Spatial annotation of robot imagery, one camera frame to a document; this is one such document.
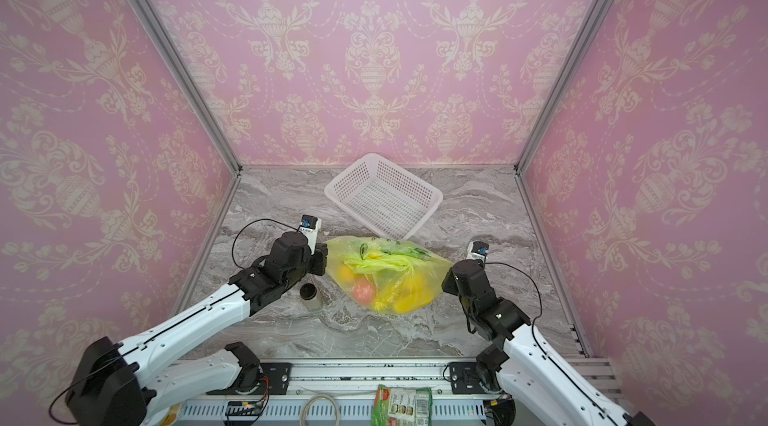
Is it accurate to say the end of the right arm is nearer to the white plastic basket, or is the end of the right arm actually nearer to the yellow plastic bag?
the yellow plastic bag

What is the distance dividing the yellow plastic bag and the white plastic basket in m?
0.21

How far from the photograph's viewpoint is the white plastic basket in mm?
1049

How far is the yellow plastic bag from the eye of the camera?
780mm

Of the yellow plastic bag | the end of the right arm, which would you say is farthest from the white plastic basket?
the end of the right arm
